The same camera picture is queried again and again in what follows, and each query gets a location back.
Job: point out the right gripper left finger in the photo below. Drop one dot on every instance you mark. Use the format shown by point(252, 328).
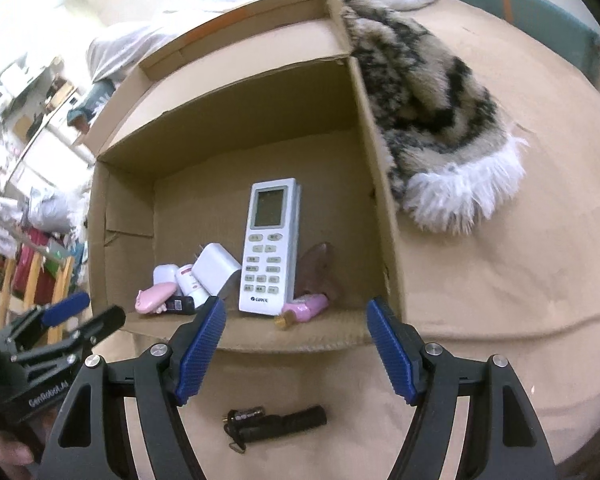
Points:
point(90, 437)

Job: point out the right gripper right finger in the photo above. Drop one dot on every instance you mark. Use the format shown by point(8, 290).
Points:
point(503, 439)

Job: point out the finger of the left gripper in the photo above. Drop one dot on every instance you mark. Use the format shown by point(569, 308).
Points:
point(95, 330)
point(55, 314)

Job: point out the pink kitty keychain pouch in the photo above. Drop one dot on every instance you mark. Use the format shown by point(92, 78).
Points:
point(153, 299)

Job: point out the white earbud case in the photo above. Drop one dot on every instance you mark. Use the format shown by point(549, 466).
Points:
point(165, 273)

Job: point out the white red-label pill bottle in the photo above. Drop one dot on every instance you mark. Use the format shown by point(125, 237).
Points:
point(190, 286)

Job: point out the white USB charger plug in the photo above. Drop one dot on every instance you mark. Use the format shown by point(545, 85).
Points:
point(216, 270)

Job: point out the white air conditioner remote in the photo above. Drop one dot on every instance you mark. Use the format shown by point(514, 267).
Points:
point(269, 259)

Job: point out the pink small bottle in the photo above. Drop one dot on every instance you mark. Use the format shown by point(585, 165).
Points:
point(301, 310)

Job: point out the black cylindrical tube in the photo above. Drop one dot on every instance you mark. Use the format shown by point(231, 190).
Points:
point(181, 305)

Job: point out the person's left hand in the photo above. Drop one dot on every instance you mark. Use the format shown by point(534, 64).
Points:
point(16, 458)

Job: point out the gold black AA battery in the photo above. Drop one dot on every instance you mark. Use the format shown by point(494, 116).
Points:
point(246, 416)

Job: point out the black beige shaggy rug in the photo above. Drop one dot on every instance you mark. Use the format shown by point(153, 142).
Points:
point(453, 156)

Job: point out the teal cushion orange stripe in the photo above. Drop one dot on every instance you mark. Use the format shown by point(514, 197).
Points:
point(552, 26)

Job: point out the black flashlight with strap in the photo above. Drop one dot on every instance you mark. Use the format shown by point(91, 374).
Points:
point(273, 426)

